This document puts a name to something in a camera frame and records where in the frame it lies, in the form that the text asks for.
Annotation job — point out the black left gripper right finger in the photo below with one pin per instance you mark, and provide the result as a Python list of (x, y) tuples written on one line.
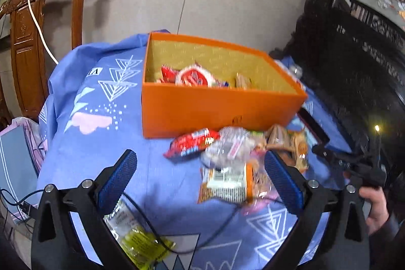
[(345, 241)]

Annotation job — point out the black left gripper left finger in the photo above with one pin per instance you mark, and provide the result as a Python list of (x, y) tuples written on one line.
[(55, 243)]

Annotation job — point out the orange-label rice cracker pack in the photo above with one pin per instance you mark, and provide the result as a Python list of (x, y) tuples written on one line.
[(300, 149)]

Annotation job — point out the pink snack bag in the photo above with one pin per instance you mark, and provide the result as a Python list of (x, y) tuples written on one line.
[(260, 190)]

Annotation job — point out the brown paper snack pack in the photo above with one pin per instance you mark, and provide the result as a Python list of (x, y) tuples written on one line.
[(278, 140)]

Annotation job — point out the red snack packet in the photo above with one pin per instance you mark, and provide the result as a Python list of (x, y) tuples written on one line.
[(192, 143)]

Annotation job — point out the orange rice cracker pack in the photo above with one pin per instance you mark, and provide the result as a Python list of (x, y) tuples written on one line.
[(232, 184)]

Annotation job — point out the white gold snack packet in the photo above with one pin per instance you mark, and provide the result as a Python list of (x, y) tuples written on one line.
[(234, 147)]

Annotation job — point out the small orange-label cracker pack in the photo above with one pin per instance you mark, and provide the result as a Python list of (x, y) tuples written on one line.
[(243, 82)]

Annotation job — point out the yellow large snack bag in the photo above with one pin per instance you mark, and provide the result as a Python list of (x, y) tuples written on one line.
[(195, 75)]

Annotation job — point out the blue snack packet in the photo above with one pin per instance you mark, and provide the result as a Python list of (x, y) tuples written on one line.
[(221, 84)]

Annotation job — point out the person's right hand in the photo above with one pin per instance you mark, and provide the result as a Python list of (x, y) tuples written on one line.
[(379, 214)]

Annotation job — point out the yellow green snack packet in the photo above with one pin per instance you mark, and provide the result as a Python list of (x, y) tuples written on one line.
[(140, 246)]

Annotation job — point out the blue patterned tablecloth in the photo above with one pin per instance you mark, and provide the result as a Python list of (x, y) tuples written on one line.
[(93, 114)]

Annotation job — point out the orange cardboard box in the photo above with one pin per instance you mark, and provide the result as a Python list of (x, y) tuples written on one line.
[(170, 110)]

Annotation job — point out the carved wooden chair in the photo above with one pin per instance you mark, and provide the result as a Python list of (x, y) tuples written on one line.
[(28, 50)]

